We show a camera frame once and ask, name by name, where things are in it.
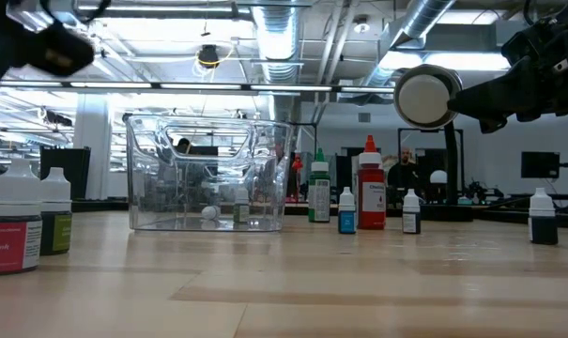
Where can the small navy dye bottle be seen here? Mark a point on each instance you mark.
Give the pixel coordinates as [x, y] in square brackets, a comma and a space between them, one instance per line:
[544, 230]

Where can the large green dye bottle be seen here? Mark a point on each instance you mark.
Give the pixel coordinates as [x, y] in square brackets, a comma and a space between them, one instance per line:
[319, 197]

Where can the person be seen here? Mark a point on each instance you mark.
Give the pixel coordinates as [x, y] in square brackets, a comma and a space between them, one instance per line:
[405, 176]
[185, 144]

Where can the small olive label dye bottle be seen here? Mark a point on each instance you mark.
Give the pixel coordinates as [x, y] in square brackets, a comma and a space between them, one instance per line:
[241, 211]

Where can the large red dye bottle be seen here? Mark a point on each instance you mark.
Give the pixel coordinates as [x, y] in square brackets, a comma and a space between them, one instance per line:
[371, 206]

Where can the small pink label dye bottle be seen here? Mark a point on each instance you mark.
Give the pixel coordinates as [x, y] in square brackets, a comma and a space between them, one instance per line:
[11, 244]

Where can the small black white-label dye bottle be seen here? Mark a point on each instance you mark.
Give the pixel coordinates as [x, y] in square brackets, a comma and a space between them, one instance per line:
[411, 220]

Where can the small lime label dye bottle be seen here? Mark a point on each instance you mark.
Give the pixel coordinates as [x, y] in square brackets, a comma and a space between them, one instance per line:
[60, 232]

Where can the clear plastic storage bin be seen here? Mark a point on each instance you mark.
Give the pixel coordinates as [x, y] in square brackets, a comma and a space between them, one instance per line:
[147, 188]

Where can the black computer monitor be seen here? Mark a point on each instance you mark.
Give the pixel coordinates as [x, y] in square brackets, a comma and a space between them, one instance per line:
[540, 164]

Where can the spiral metal air duct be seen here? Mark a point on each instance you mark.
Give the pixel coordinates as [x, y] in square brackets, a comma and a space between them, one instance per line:
[279, 28]
[424, 16]

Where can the black desk lamp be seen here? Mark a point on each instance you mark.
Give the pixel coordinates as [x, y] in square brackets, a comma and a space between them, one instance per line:
[424, 98]

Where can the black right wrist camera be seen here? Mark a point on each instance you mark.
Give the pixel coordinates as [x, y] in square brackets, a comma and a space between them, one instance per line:
[523, 47]

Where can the white globe lamp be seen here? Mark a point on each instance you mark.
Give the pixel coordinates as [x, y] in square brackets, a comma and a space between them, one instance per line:
[437, 177]

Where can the black hanging ceiling device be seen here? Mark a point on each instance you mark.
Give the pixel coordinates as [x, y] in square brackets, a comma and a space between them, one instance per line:
[209, 56]

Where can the long ceiling light bar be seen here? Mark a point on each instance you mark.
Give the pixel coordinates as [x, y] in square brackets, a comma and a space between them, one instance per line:
[194, 86]

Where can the black cabinet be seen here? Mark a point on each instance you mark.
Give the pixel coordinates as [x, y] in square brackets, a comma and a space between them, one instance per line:
[77, 164]

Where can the small red background object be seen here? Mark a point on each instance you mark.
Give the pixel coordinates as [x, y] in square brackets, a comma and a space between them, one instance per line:
[296, 164]

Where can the white building column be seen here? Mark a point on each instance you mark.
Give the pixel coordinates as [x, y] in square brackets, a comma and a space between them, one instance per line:
[92, 141]

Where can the small blue label dye bottle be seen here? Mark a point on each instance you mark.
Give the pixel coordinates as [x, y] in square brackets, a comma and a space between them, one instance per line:
[347, 221]

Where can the round ceiling sensor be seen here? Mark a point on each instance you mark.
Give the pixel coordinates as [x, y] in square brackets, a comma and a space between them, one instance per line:
[361, 26]

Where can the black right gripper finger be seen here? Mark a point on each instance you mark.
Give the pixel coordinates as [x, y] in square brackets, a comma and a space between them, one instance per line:
[494, 125]
[490, 99]

